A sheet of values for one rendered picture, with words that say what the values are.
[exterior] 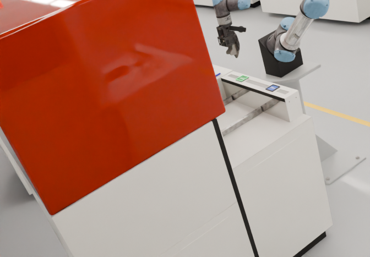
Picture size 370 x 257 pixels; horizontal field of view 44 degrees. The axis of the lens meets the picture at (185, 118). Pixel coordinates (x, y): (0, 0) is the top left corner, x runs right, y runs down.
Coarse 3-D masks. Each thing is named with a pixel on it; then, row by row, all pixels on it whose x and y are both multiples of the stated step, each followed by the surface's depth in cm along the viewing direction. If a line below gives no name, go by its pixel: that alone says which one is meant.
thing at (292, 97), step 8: (232, 72) 276; (232, 80) 266; (248, 80) 261; (256, 80) 257; (264, 80) 254; (256, 88) 249; (264, 88) 246; (280, 88) 241; (288, 88) 238; (280, 96) 233; (288, 96) 231; (296, 96) 234; (288, 104) 232; (296, 104) 235; (288, 112) 234; (296, 112) 237
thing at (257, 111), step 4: (256, 108) 253; (260, 108) 252; (252, 112) 250; (256, 112) 251; (260, 112) 252; (244, 116) 249; (248, 116) 249; (252, 116) 250; (240, 120) 247; (244, 120) 248; (248, 120) 249; (232, 124) 245; (236, 124) 246; (240, 124) 247; (224, 128) 244; (228, 128) 244; (232, 128) 245; (236, 128) 246; (224, 132) 243; (228, 132) 244
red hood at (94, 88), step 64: (0, 0) 198; (64, 0) 149; (128, 0) 147; (192, 0) 159; (0, 64) 132; (64, 64) 142; (128, 64) 153; (192, 64) 165; (0, 128) 145; (64, 128) 147; (128, 128) 159; (192, 128) 173; (64, 192) 153
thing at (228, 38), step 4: (228, 24) 245; (216, 28) 248; (220, 28) 245; (224, 28) 246; (228, 28) 248; (220, 32) 248; (224, 32) 247; (228, 32) 249; (232, 32) 250; (220, 36) 249; (224, 36) 248; (228, 36) 247; (232, 36) 248; (236, 36) 250; (220, 40) 251; (224, 40) 248; (228, 40) 248; (232, 40) 250; (220, 44) 254; (224, 44) 249; (228, 44) 249
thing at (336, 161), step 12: (264, 72) 297; (300, 72) 282; (288, 84) 287; (300, 96) 294; (324, 144) 328; (324, 156) 331; (336, 156) 332; (348, 156) 328; (360, 156) 324; (324, 168) 324; (336, 168) 320; (348, 168) 317; (324, 180) 311
